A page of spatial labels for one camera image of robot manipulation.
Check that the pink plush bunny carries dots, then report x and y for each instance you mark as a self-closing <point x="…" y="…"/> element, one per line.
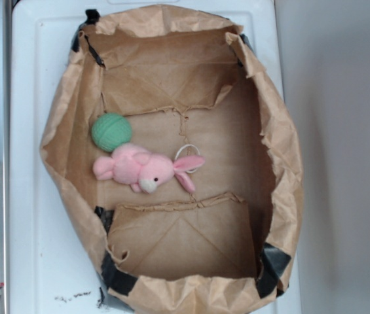
<point x="143" y="170"/>

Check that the brown paper bag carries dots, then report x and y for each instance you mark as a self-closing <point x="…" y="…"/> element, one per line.
<point x="189" y="84"/>

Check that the green textured ball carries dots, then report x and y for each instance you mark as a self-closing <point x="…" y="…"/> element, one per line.
<point x="110" y="131"/>

